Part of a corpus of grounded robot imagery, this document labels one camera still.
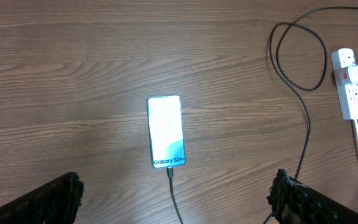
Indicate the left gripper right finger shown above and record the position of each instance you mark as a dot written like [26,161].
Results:
[293,202]

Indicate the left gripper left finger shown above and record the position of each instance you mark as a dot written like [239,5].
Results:
[57,201]

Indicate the blue Galaxy smartphone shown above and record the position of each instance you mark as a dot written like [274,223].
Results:
[167,144]

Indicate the white charger plug adapter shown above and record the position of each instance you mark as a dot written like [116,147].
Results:
[349,75]

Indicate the white power strip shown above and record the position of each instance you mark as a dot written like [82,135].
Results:
[347,93]

